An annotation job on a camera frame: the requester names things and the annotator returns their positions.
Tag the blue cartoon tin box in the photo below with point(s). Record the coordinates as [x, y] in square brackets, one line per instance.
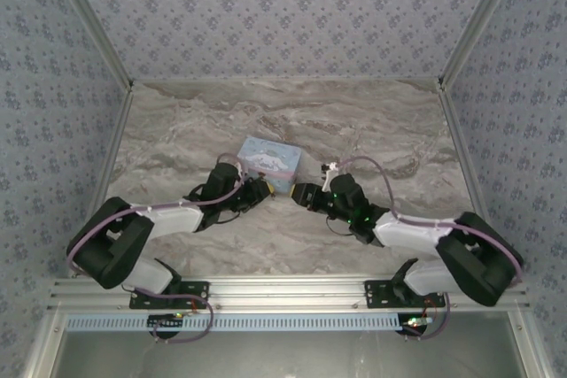
[270, 161]

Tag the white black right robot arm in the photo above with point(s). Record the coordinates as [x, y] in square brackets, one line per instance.
[412, 234]

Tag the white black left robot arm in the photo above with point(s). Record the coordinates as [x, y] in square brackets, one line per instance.
[173, 218]

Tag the black circuit board with LED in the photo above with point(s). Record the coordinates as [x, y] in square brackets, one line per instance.
[166, 327]
[414, 329]

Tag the grey metal base tray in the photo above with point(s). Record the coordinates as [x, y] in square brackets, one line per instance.
[288, 360]

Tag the aluminium mounting rail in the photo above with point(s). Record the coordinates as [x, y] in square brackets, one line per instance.
[288, 291]

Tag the aluminium frame post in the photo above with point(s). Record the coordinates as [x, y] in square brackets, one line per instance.
[478, 19]
[92, 19]
[114, 148]
[466, 165]

